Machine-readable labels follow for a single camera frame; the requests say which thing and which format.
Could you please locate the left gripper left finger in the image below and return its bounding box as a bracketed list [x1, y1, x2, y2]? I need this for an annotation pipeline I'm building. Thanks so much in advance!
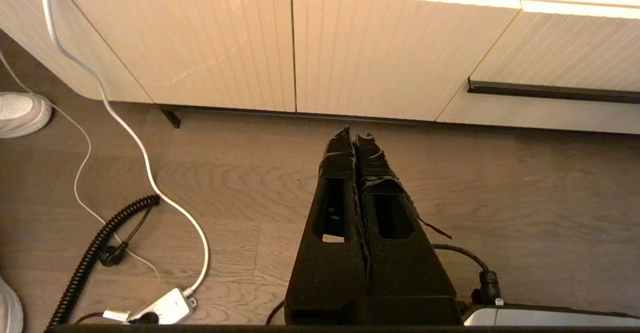
[284, 124, 372, 325]

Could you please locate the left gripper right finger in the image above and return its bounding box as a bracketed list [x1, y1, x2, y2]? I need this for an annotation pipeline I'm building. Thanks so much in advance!
[354, 133, 464, 325]

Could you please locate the white cabinet drawer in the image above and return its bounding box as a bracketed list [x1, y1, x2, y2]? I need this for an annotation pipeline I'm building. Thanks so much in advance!
[436, 0, 640, 135]

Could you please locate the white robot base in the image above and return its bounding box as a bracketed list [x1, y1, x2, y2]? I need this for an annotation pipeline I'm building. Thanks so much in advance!
[462, 302, 640, 327]

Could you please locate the white low cabinet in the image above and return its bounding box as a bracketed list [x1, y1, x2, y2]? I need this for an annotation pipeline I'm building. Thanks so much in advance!
[0, 0, 640, 135]

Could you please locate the white power strip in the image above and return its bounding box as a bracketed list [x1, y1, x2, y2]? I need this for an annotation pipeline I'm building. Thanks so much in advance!
[102, 287, 199, 325]

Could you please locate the black cable loop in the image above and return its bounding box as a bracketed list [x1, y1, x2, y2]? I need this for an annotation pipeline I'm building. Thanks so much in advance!
[265, 243, 503, 327]

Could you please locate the thick white cable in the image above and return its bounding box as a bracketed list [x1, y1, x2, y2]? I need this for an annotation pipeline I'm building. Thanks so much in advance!
[41, 0, 210, 299]

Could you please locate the black coiled cable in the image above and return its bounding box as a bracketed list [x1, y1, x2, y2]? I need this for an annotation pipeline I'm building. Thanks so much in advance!
[45, 194, 162, 332]

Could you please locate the thin white charging cable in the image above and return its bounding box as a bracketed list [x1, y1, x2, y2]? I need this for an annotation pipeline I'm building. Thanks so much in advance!
[0, 52, 163, 285]

